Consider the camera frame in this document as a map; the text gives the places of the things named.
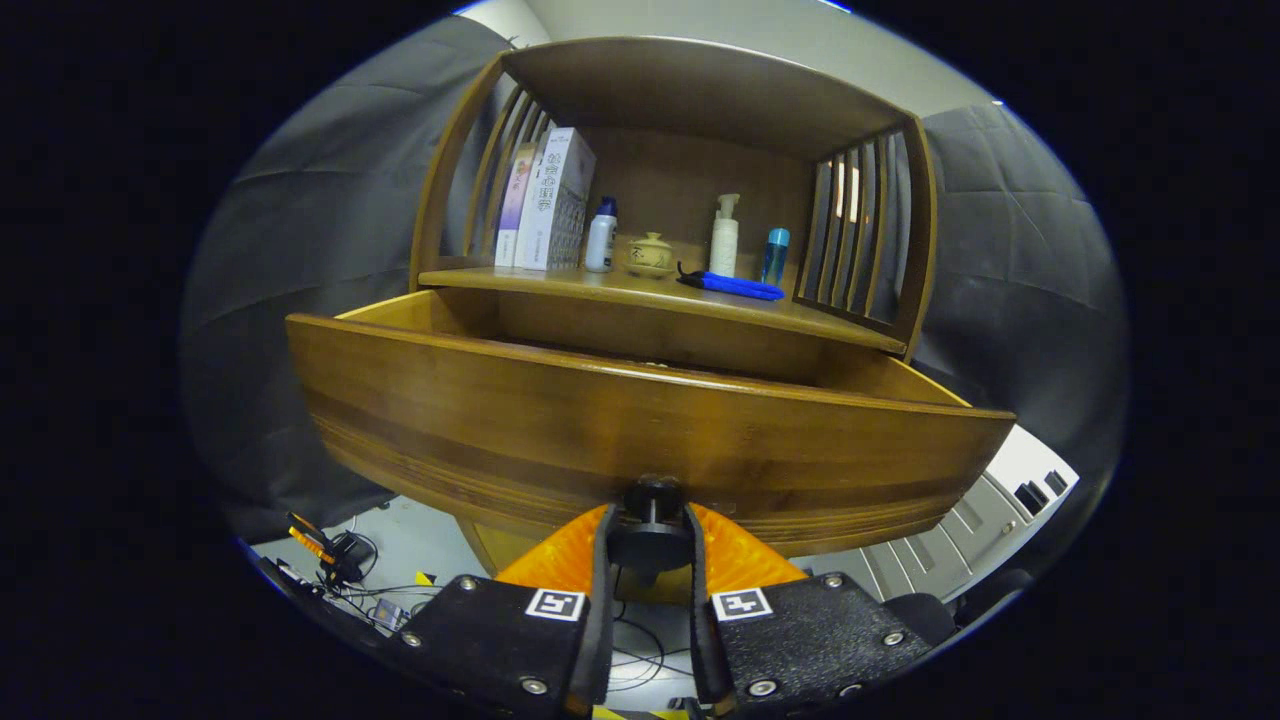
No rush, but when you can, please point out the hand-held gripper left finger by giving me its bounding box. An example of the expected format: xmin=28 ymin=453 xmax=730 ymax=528
xmin=385 ymin=503 xmax=619 ymax=719

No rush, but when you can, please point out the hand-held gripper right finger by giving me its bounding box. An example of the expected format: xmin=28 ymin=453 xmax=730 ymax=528
xmin=684 ymin=503 xmax=936 ymax=719

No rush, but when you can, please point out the brown wooden drawer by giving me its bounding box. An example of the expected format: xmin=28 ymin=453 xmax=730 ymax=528
xmin=286 ymin=288 xmax=1016 ymax=586

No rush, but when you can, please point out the brown wooden countertop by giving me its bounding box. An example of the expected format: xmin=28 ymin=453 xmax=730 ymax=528
xmin=418 ymin=262 xmax=909 ymax=353

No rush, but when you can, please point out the white drawer unit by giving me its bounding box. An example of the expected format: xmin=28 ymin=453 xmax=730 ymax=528
xmin=800 ymin=425 xmax=1081 ymax=606

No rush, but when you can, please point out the brown wooden cabinet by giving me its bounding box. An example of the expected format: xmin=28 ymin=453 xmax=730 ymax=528
xmin=408 ymin=37 xmax=938 ymax=606

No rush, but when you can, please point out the black power adapter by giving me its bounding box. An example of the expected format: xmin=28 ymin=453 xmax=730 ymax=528
xmin=325 ymin=533 xmax=377 ymax=587

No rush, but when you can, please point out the orange black tool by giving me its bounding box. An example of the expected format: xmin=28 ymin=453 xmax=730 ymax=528
xmin=287 ymin=512 xmax=337 ymax=564

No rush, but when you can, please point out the blue folded cloth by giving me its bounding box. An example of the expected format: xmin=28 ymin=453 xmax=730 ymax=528
xmin=676 ymin=270 xmax=786 ymax=302

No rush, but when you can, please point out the beige lidded ceramic teacup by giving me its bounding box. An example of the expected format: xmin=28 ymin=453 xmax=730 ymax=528
xmin=626 ymin=232 xmax=675 ymax=273

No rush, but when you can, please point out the small white bottle blue cap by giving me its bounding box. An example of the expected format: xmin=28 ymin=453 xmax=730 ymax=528
xmin=584 ymin=197 xmax=618 ymax=273

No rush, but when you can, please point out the white pump bottle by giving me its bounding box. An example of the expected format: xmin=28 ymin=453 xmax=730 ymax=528
xmin=709 ymin=193 xmax=741 ymax=278

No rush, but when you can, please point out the thick white patterned book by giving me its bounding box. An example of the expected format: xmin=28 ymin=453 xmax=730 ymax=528
xmin=522 ymin=127 xmax=598 ymax=272

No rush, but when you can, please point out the pink purple book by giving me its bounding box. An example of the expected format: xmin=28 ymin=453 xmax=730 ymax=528
xmin=494 ymin=142 xmax=539 ymax=268

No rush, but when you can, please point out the black backdrop cloth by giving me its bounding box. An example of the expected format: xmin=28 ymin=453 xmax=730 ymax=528
xmin=180 ymin=15 xmax=1131 ymax=546

